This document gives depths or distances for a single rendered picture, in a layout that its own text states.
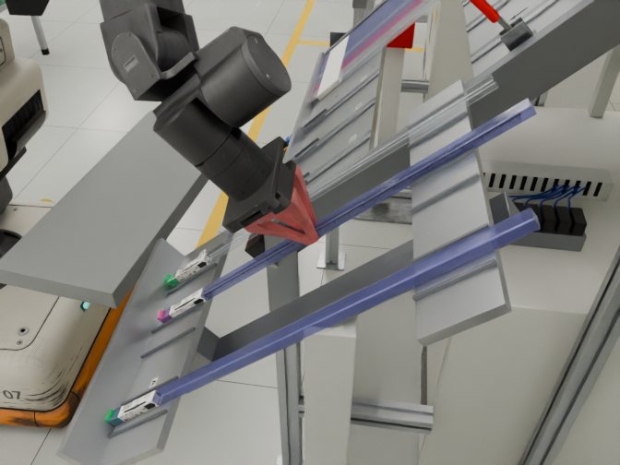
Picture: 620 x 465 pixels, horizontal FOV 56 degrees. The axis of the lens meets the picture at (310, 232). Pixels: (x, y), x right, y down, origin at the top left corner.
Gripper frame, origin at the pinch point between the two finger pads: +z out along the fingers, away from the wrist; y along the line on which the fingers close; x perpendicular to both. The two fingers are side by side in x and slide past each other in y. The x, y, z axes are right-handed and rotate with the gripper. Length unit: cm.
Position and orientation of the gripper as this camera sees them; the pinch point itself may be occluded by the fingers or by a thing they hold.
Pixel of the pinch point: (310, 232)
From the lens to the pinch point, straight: 62.7
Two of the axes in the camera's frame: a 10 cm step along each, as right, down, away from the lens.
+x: -7.7, 4.3, 4.8
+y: 0.6, -6.9, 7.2
